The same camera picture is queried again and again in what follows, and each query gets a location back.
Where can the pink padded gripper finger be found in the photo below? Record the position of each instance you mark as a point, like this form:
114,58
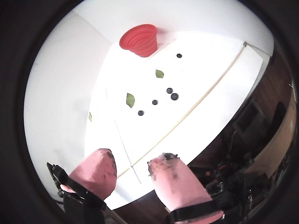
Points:
93,172
180,186

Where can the dark blue blueberry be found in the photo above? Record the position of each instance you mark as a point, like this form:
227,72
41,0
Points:
140,113
179,55
174,96
169,90
154,102

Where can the red collapsible silicone cup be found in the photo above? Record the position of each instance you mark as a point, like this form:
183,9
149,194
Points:
137,42

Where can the small green leaf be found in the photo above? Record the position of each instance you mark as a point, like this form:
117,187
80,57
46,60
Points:
90,116

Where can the white board panel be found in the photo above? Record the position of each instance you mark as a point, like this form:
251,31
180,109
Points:
187,77

